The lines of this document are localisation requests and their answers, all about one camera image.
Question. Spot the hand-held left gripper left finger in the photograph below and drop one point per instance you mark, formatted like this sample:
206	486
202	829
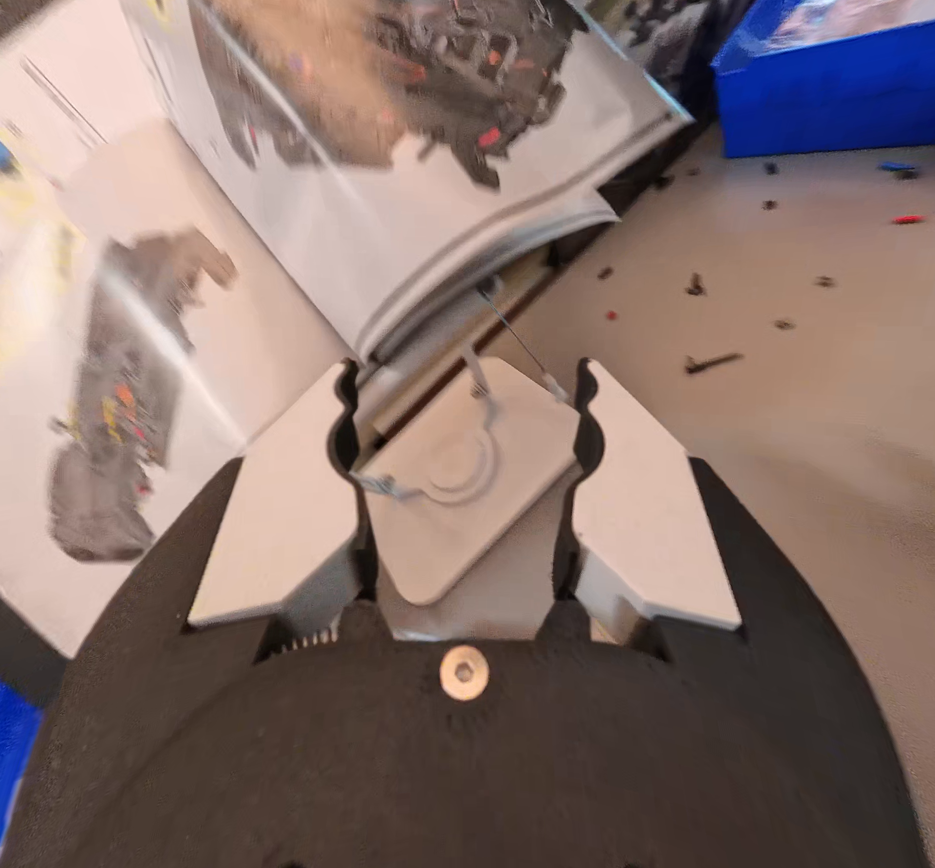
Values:
285	517

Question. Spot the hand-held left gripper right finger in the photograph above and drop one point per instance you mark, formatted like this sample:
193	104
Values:
643	517

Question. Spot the white stand base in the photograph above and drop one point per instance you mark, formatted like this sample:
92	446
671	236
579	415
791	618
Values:
453	517

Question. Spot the black axle piece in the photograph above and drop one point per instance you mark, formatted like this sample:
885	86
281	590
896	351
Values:
712	363

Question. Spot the white instruction booklet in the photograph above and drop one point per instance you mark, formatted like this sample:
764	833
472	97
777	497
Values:
329	225

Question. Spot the small black pin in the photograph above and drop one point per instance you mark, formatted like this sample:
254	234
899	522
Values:
661	181

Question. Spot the red brick pin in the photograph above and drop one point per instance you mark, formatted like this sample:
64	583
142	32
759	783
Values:
907	219

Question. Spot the blue brick piece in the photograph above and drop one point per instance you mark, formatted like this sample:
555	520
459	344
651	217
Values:
895	166

